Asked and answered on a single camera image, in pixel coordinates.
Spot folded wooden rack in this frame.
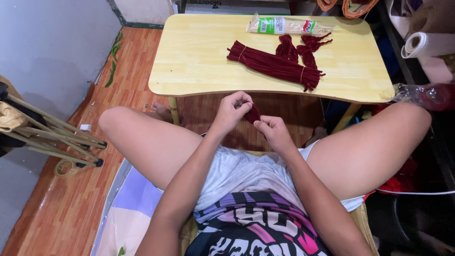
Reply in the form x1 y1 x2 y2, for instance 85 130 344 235
0 75 108 168

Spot clear packet of bamboo skewers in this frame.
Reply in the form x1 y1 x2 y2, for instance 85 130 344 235
246 13 335 36

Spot glossy plastic wrapping sheets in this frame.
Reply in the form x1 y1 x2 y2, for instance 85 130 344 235
90 159 164 256

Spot bundle of dark red pipe cleaners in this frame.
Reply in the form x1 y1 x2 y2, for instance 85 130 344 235
227 40 326 92

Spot person's left leg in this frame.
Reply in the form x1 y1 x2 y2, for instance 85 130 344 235
98 102 204 191

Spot person's left hand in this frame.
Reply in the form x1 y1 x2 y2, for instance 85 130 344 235
213 91 255 136

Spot person's right hand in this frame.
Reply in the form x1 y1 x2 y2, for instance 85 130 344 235
253 114 298 154

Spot person's leg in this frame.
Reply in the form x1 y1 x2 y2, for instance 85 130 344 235
305 102 432 201
98 102 204 191

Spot black pink printed shirt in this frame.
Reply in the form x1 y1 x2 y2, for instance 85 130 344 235
185 191 329 256

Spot red plastic bag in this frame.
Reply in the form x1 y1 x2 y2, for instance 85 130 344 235
377 158 418 194

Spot white paper roll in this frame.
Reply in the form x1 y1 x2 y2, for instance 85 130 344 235
401 32 455 59

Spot person's right leg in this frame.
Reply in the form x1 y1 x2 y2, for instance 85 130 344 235
305 102 432 201

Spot dark red pipe cleaner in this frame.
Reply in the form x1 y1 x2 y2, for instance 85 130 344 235
243 101 262 124

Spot clear plastic bag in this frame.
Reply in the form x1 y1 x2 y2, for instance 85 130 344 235
392 82 455 112

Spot green pipe cleaners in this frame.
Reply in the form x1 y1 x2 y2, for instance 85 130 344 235
105 31 124 88

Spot orange woven basket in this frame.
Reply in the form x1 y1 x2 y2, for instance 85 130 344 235
316 0 380 19

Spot white shorts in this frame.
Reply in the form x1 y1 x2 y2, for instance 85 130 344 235
194 140 366 213

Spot light wooden low table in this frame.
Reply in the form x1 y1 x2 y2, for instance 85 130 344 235
148 14 395 134

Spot white cable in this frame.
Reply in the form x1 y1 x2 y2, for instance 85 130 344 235
376 188 455 196

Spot brown paper roll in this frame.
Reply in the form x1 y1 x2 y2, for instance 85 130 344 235
408 0 455 35

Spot clear tape roll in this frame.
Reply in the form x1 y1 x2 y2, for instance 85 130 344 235
54 159 78 178

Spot dark red pipe cleaner petal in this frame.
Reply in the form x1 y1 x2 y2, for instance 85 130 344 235
296 44 318 70
301 32 333 53
275 34 299 64

